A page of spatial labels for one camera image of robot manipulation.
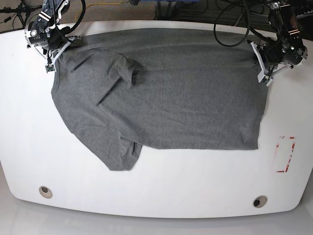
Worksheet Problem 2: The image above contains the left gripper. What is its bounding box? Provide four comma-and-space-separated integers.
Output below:
246, 40, 293, 80

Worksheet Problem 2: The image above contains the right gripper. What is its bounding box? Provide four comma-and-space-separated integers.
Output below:
26, 35, 81, 65

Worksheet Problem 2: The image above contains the grey T-shirt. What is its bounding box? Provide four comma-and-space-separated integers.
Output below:
51, 28, 268, 171

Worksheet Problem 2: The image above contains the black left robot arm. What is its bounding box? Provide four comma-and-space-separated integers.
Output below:
213, 0, 308, 86

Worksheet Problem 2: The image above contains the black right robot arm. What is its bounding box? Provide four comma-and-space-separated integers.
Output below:
25, 0, 87, 71

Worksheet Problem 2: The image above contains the black tripod stand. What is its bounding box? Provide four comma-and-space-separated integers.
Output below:
0, 0, 42, 28

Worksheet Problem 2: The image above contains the red tape marker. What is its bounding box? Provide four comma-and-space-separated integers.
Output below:
273, 136, 295, 173

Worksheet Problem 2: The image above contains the right table grommet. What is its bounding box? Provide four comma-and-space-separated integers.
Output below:
252, 195, 268, 208

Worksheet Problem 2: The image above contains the table grommet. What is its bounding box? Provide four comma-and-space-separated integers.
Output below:
39, 186, 53, 199
252, 195, 268, 208

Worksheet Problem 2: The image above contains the left table grommet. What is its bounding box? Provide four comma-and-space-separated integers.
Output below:
39, 186, 53, 199

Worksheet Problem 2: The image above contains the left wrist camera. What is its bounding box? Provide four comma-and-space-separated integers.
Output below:
257, 72, 273, 87

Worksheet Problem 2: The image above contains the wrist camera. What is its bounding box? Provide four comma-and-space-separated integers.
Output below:
45, 64, 55, 73
257, 72, 273, 87

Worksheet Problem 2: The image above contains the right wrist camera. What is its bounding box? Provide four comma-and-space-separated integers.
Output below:
45, 64, 55, 73

